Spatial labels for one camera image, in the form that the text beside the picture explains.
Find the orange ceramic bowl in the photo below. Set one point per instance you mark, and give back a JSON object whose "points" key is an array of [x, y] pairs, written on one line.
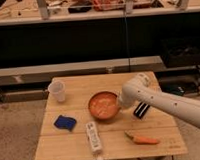
{"points": [[103, 105]]}

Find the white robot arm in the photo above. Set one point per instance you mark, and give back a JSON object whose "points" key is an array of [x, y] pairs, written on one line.
{"points": [[137, 89]]}

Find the clear plastic cup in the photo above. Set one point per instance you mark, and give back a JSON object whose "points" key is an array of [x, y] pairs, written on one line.
{"points": [[57, 90]]}

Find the wooden table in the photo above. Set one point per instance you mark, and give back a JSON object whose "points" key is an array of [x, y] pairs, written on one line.
{"points": [[62, 144]]}

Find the black white striped box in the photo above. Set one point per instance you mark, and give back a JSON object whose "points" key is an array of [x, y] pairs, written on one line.
{"points": [[141, 110]]}

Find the blue sponge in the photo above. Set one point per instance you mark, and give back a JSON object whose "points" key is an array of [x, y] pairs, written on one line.
{"points": [[63, 122]]}

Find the white remote controller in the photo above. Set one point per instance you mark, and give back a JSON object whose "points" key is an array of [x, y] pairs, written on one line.
{"points": [[93, 137]]}

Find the orange toy carrot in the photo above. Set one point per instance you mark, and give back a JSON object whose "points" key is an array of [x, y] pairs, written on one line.
{"points": [[140, 140]]}

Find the red items on shelf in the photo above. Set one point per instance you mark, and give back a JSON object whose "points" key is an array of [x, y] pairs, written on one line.
{"points": [[107, 5]]}

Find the grey metal bench rail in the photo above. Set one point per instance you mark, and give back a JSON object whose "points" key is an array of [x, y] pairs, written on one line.
{"points": [[44, 73]]}

